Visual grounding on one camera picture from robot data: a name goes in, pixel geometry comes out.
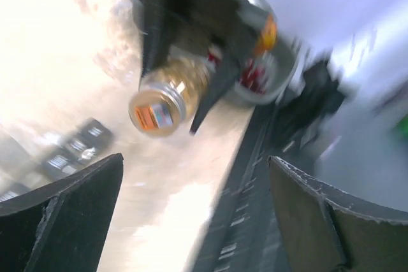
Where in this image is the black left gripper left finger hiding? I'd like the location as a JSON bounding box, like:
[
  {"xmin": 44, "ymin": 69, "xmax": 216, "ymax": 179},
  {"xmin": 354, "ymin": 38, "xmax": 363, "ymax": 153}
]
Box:
[{"xmin": 1, "ymin": 154, "xmax": 124, "ymax": 272}]

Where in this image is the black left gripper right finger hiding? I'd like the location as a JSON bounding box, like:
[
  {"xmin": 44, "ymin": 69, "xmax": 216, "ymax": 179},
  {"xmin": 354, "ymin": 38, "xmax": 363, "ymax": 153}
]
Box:
[{"xmin": 268, "ymin": 156, "xmax": 407, "ymax": 271}]

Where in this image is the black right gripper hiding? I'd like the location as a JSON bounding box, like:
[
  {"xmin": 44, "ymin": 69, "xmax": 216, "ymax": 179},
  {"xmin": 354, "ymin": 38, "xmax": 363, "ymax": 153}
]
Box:
[{"xmin": 135, "ymin": 0, "xmax": 256, "ymax": 136}]

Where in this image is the grey weekly pill organizer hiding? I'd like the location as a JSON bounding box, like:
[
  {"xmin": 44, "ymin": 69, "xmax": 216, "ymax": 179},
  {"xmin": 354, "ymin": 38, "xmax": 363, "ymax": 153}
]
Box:
[{"xmin": 1, "ymin": 118, "xmax": 115, "ymax": 202}]

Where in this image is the grey fruit tray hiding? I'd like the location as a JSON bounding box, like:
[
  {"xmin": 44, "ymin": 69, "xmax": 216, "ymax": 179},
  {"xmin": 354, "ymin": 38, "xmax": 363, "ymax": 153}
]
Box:
[{"xmin": 227, "ymin": 0, "xmax": 298, "ymax": 106}]

